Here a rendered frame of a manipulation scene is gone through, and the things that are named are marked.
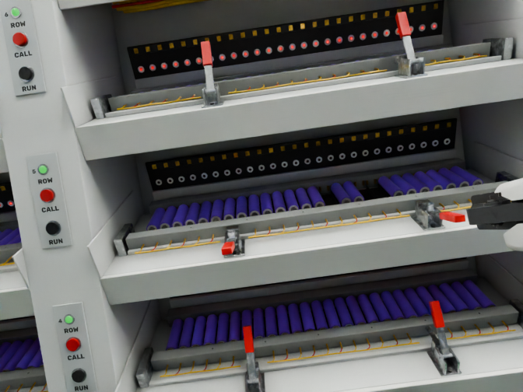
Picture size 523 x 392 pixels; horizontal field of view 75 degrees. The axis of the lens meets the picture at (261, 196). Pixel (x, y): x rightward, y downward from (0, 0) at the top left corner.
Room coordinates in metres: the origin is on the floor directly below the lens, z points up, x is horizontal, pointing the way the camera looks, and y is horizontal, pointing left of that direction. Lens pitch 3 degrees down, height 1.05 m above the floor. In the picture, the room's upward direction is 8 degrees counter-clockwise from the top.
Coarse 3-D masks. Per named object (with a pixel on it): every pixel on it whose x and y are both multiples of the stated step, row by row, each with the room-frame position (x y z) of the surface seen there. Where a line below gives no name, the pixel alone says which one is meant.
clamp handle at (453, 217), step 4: (428, 204) 0.45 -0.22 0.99; (432, 204) 0.45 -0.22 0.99; (428, 208) 0.45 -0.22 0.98; (432, 208) 0.45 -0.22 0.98; (428, 212) 0.45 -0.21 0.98; (432, 212) 0.44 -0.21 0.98; (436, 212) 0.43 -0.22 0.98; (440, 212) 0.43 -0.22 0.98; (444, 212) 0.41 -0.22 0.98; (448, 212) 0.41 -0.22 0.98; (452, 212) 0.41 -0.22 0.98; (440, 216) 0.42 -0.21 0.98; (444, 216) 0.40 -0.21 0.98; (448, 216) 0.40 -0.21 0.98; (452, 216) 0.39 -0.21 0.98; (456, 216) 0.38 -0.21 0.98; (460, 216) 0.38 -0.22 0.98; (464, 216) 0.38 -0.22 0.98; (448, 220) 0.40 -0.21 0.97; (452, 220) 0.39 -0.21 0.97; (456, 220) 0.38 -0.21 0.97; (460, 220) 0.38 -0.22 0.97; (464, 220) 0.38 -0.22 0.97
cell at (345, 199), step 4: (332, 184) 0.59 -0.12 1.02; (336, 184) 0.58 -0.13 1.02; (332, 188) 0.58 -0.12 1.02; (336, 188) 0.57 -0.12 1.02; (340, 188) 0.56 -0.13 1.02; (332, 192) 0.58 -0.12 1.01; (336, 192) 0.56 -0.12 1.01; (340, 192) 0.55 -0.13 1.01; (344, 192) 0.55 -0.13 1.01; (336, 196) 0.55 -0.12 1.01; (340, 196) 0.54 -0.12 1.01; (344, 196) 0.53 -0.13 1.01; (348, 196) 0.53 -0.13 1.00; (340, 200) 0.53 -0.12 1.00; (344, 200) 0.53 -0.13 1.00; (348, 200) 0.53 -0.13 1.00
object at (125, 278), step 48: (480, 144) 0.58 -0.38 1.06; (192, 192) 0.61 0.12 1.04; (96, 240) 0.45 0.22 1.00; (288, 240) 0.47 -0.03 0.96; (336, 240) 0.45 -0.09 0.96; (384, 240) 0.44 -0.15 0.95; (432, 240) 0.44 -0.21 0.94; (480, 240) 0.44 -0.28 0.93; (144, 288) 0.45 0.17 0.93; (192, 288) 0.46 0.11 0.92
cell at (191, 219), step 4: (192, 204) 0.59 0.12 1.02; (196, 204) 0.59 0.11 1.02; (192, 208) 0.57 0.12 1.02; (196, 208) 0.57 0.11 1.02; (200, 208) 0.60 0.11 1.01; (188, 212) 0.56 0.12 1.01; (192, 212) 0.55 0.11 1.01; (196, 212) 0.56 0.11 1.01; (188, 216) 0.54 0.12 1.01; (192, 216) 0.54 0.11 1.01; (196, 216) 0.55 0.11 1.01; (188, 220) 0.53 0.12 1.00; (192, 220) 0.53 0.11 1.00; (196, 220) 0.54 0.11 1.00; (184, 224) 0.54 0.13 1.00; (188, 224) 0.53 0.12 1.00; (192, 224) 0.53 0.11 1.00
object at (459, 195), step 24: (432, 192) 0.49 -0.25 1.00; (456, 192) 0.48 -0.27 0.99; (480, 192) 0.48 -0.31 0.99; (264, 216) 0.50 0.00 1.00; (288, 216) 0.49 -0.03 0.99; (312, 216) 0.49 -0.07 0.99; (336, 216) 0.49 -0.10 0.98; (360, 216) 0.49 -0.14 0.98; (144, 240) 0.49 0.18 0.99; (168, 240) 0.49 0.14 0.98; (192, 240) 0.49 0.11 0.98
